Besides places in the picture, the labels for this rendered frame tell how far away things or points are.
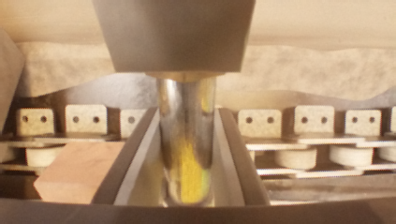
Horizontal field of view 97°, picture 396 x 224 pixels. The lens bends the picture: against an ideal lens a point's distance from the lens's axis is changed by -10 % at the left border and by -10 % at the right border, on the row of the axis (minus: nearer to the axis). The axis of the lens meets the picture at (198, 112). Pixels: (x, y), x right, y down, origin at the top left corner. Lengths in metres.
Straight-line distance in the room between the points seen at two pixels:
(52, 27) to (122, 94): 0.11
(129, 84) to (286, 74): 0.18
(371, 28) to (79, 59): 0.34
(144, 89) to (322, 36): 0.21
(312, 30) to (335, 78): 0.06
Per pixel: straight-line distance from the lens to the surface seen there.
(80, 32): 0.26
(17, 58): 0.28
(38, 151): 0.23
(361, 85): 0.31
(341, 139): 0.23
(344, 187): 0.27
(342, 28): 0.29
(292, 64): 0.25
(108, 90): 0.25
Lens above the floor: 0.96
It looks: 86 degrees down
